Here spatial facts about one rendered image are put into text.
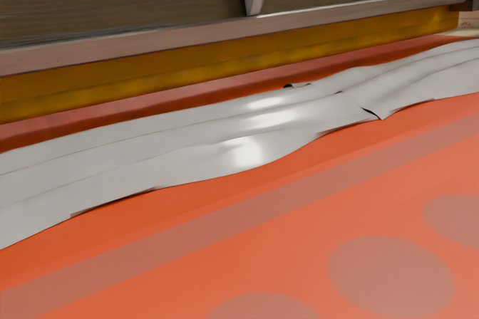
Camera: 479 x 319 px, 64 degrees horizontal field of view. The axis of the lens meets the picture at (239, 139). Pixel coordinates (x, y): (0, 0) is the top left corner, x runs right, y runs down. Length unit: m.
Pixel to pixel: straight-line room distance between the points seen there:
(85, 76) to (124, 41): 0.03
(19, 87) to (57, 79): 0.02
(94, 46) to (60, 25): 0.02
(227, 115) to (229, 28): 0.05
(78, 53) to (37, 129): 0.05
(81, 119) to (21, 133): 0.03
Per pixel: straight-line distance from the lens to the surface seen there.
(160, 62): 0.21
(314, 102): 0.16
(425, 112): 0.17
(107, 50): 0.18
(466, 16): 0.44
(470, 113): 0.18
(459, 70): 0.22
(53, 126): 0.21
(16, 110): 0.20
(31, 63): 0.18
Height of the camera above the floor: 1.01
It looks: 21 degrees down
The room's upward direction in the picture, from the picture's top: 6 degrees counter-clockwise
